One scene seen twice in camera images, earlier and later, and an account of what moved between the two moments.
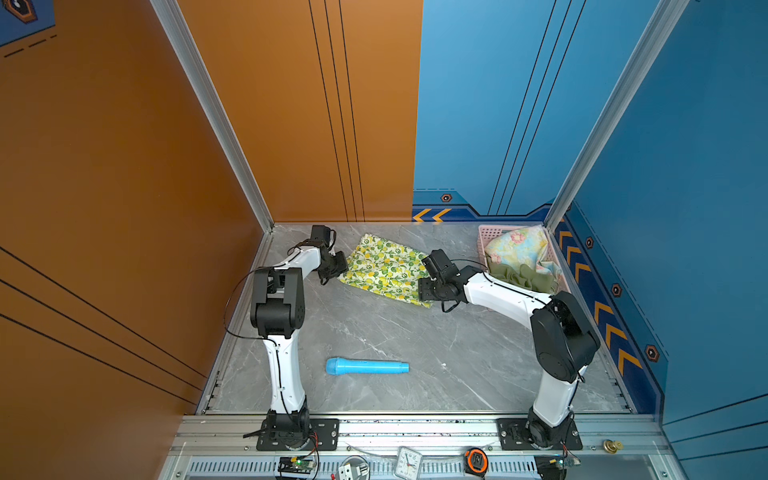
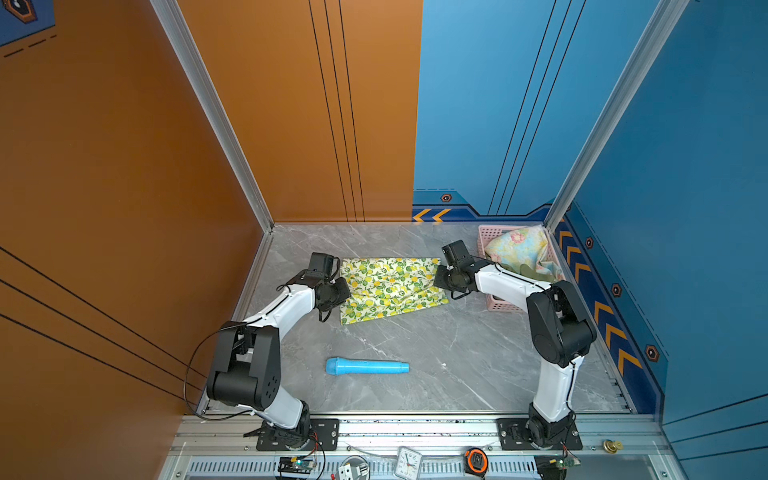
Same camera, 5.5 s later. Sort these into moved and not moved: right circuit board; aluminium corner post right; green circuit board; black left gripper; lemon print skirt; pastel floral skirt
Moved: lemon print skirt; black left gripper
Not moved: green circuit board; pastel floral skirt; right circuit board; aluminium corner post right
